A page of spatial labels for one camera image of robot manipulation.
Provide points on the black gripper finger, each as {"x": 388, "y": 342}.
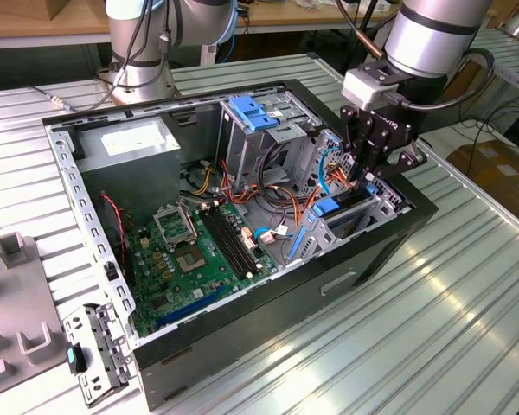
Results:
{"x": 404, "y": 162}
{"x": 363, "y": 151}

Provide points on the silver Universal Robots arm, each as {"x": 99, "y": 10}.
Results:
{"x": 432, "y": 34}

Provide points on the grey metal disk bay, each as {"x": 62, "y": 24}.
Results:
{"x": 318, "y": 233}

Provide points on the large cardboard box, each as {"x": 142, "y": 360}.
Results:
{"x": 501, "y": 173}

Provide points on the grey metal drive cage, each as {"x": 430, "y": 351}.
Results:
{"x": 246, "y": 151}

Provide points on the metal slat side table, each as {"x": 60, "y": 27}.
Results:
{"x": 510, "y": 65}

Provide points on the black RAM slot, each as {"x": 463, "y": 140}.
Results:
{"x": 235, "y": 240}
{"x": 224, "y": 244}

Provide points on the black open PC case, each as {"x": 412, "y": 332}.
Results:
{"x": 285, "y": 302}

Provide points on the CPU socket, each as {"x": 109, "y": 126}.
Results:
{"x": 190, "y": 259}

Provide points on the green motherboard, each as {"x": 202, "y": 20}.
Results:
{"x": 190, "y": 289}

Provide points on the grey power supply unit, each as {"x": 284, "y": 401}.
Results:
{"x": 130, "y": 173}

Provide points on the blue expansion slot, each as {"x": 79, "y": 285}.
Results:
{"x": 188, "y": 308}

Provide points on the black case fan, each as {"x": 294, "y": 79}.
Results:
{"x": 129, "y": 263}

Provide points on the black clip with blue tab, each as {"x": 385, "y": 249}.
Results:
{"x": 77, "y": 361}

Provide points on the wooden desk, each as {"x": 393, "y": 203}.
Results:
{"x": 26, "y": 23}

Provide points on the grey parts rack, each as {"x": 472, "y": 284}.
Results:
{"x": 21, "y": 298}

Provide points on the blue plastic drive bracket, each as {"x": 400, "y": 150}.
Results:
{"x": 253, "y": 116}

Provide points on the metal slot retainer bracket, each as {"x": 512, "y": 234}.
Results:
{"x": 108, "y": 341}

